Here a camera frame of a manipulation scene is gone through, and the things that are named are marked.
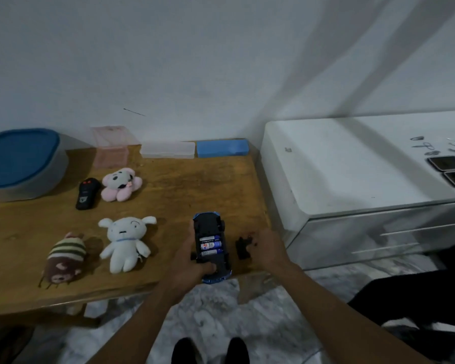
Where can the person's left hand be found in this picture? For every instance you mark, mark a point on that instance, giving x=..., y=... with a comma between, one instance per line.
x=185, y=272

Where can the person's right hand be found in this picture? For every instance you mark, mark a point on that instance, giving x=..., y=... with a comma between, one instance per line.
x=271, y=250

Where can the black battery cover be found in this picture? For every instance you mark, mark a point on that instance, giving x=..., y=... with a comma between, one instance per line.
x=243, y=248

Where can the blue battery pair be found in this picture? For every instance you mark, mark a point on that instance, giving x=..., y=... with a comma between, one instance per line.
x=211, y=249

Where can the blue white battery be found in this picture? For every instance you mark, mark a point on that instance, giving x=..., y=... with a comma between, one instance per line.
x=211, y=238

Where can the blue toy car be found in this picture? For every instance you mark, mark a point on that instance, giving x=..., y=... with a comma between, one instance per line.
x=208, y=225

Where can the white dog plush toy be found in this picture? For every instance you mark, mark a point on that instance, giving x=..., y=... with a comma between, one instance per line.
x=125, y=242

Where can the pink flower plush toy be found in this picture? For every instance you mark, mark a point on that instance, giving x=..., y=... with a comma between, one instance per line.
x=119, y=185

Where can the blue plastic case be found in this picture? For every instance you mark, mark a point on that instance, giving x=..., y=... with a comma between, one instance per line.
x=222, y=148

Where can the brown striped plush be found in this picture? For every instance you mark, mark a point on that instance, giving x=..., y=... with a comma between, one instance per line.
x=66, y=259

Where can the clear plastic case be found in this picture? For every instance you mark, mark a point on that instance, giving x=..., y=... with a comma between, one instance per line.
x=167, y=150

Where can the pink transparent case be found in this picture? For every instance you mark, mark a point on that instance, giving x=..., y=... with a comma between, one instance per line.
x=110, y=157

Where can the blue container lid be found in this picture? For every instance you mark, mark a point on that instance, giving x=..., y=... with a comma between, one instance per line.
x=19, y=157

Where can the person's right forearm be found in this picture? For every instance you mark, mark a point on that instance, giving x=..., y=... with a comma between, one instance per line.
x=345, y=322

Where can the person's left forearm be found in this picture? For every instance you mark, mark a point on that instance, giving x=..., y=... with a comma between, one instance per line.
x=136, y=329

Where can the person's left leg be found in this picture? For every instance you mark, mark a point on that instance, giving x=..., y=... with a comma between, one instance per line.
x=185, y=352

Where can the person's leg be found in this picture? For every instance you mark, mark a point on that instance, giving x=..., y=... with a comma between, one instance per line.
x=185, y=352
x=237, y=352
x=413, y=295

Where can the person's right leg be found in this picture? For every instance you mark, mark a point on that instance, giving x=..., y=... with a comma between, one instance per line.
x=237, y=352

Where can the wooden table leg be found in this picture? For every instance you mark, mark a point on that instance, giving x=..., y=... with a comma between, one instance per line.
x=252, y=289
x=76, y=310

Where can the white cabinet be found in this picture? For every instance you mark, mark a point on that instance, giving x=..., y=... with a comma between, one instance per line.
x=345, y=174

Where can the black remote control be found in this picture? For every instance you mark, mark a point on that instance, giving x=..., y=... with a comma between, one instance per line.
x=87, y=195

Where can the small metal scissors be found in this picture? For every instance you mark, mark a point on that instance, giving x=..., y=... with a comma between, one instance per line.
x=424, y=146

